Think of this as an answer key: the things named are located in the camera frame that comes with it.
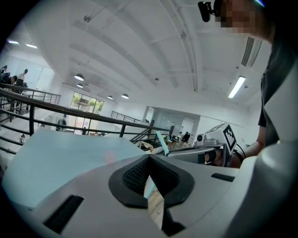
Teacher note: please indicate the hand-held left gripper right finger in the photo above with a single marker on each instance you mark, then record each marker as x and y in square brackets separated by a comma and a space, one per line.
[205, 193]

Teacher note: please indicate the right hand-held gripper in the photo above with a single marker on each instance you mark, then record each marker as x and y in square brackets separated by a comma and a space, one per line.
[221, 137]

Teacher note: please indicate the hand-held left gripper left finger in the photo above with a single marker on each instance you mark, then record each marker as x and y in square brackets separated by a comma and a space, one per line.
[93, 209]

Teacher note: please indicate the small clear tube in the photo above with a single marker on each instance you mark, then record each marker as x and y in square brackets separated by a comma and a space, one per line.
[162, 143]

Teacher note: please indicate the person's right forearm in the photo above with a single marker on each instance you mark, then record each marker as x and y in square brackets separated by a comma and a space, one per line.
[258, 144]

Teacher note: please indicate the wooden desk with metal legs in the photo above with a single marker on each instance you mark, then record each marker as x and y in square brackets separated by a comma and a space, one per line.
[173, 139]

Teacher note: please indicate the pale wooden chair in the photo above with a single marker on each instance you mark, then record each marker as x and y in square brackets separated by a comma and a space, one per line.
[146, 145]

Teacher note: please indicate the black metal staircase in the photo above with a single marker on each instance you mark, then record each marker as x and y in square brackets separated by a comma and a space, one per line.
[151, 130]

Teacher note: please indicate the thin black balcony railing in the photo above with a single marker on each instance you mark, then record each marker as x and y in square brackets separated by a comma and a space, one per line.
[125, 115]

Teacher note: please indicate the person's dark grey shirt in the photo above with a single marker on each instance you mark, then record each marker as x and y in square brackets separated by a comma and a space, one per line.
[267, 81]

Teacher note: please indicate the black metal railing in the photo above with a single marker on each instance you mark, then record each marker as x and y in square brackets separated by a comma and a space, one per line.
[31, 120]

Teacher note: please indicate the ceiling conduit pipe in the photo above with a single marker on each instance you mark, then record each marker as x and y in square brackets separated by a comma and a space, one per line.
[183, 35]

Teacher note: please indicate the ceiling air conditioner vent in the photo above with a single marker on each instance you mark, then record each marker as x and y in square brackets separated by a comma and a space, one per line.
[250, 51]

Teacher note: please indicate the long black mezzanine railing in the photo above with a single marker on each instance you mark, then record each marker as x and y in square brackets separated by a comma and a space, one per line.
[46, 93]

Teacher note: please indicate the person's head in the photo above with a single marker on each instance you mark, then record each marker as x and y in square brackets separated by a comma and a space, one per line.
[242, 16]

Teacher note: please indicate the round ceiling-mounted fitting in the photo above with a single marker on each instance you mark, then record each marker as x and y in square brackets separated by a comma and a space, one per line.
[87, 18]

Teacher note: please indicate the large glass window wall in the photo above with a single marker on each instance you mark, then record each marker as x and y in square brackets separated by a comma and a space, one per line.
[87, 103]

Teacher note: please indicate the black head-worn camera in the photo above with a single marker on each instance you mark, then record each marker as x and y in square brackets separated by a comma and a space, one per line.
[205, 11]

